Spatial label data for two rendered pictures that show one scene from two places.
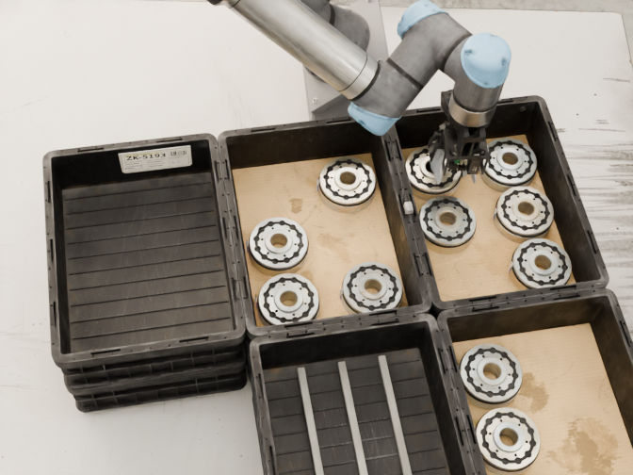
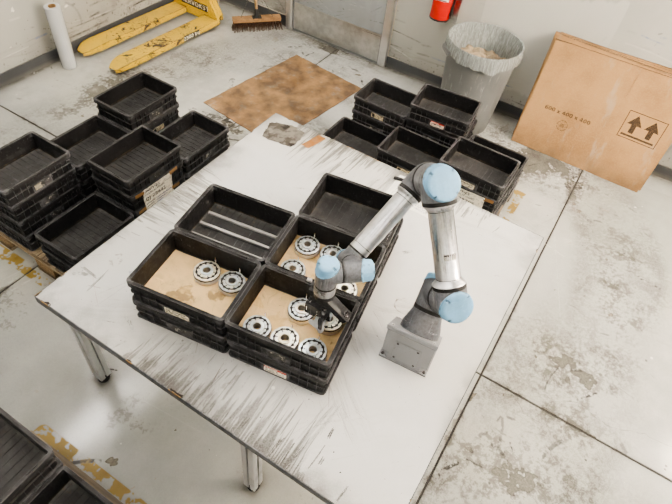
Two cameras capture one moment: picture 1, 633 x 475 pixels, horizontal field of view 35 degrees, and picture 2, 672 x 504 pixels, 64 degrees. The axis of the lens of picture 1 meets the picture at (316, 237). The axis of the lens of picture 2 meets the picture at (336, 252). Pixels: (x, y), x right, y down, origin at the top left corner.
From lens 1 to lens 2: 200 cm
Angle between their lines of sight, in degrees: 62
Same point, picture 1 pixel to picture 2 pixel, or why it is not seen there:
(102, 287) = (352, 210)
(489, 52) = (326, 261)
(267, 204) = not seen: hidden behind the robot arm
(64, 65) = (478, 267)
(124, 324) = (334, 209)
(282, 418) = (270, 228)
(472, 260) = (280, 313)
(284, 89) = not seen: hidden behind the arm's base
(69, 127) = not seen: hidden behind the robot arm
